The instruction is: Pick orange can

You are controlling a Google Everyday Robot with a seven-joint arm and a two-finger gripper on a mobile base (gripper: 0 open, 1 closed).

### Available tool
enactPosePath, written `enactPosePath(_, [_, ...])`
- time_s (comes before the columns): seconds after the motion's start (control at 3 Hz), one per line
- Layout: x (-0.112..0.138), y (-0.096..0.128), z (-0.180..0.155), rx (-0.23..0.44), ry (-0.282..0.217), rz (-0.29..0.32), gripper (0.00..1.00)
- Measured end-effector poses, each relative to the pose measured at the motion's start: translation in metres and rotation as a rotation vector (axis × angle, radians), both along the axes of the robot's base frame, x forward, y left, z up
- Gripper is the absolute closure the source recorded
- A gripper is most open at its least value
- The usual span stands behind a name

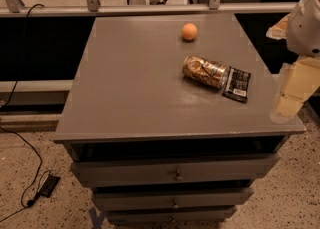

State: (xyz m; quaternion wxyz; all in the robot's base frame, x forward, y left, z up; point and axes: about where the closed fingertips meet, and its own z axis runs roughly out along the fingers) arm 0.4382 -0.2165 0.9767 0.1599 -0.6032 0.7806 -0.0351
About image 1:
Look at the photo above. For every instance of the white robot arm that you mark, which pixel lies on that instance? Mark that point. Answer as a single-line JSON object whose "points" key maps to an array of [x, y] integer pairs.
{"points": [[300, 29]]}

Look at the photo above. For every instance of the orange ball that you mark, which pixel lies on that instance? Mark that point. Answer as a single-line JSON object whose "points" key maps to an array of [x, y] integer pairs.
{"points": [[189, 32]]}

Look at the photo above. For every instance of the black snack packet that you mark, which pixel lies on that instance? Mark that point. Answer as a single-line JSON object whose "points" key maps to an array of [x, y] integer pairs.
{"points": [[237, 84]]}

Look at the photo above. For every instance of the orange crushed soda can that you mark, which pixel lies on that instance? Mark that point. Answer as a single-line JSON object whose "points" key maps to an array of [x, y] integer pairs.
{"points": [[204, 71]]}

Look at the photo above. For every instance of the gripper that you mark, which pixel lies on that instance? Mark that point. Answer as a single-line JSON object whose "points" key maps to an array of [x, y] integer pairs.
{"points": [[304, 31]]}

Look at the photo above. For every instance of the middle grey drawer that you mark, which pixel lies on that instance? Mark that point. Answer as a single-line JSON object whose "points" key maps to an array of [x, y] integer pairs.
{"points": [[172, 199]]}

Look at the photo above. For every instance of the bottom grey drawer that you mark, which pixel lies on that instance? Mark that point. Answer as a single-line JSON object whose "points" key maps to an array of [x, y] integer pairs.
{"points": [[171, 215]]}

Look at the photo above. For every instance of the grey drawer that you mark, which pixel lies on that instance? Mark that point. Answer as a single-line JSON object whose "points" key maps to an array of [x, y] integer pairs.
{"points": [[171, 215], [171, 171], [172, 199]]}

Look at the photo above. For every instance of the grey drawer cabinet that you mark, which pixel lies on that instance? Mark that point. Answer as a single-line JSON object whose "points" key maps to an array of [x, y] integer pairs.
{"points": [[131, 101]]}

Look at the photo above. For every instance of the black power adapter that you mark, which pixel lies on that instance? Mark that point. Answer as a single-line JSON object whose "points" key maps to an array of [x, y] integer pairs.
{"points": [[48, 186]]}

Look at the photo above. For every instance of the top grey drawer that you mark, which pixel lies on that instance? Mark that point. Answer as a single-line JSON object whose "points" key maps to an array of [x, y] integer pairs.
{"points": [[171, 171]]}

